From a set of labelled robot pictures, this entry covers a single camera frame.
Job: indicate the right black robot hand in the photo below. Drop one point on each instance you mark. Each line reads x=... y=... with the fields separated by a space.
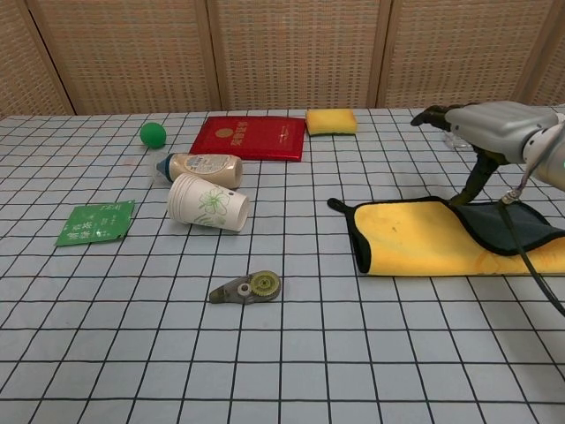
x=494 y=123

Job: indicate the grey and yellow cloth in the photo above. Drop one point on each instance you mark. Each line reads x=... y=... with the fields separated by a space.
x=410 y=238

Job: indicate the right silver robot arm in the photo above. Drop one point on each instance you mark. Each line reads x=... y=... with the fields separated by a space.
x=549 y=152

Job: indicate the clear bottle green label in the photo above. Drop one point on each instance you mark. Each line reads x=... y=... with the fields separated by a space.
x=454 y=141

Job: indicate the woven rattan screen panel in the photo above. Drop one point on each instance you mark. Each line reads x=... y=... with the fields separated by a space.
x=300 y=53
x=454 y=53
x=132 y=53
x=26 y=66

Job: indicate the yellow sponge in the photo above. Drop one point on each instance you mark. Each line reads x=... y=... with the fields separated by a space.
x=332 y=122

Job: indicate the red certificate booklet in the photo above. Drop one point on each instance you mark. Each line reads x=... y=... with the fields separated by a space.
x=251 y=138

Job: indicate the beige bottle blue cap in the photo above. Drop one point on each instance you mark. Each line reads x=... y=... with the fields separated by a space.
x=207 y=168

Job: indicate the grey correction tape dispenser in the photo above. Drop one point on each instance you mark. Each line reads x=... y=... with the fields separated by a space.
x=249 y=289

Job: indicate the white paper cup stack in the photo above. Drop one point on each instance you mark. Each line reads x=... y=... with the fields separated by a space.
x=205 y=207

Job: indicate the green ball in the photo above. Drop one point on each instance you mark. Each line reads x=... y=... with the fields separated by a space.
x=153 y=134

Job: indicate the blue checkered tablecloth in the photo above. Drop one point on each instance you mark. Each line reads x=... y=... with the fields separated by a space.
x=176 y=353

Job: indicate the green tea sachet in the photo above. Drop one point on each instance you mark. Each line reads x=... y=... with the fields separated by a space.
x=95 y=223

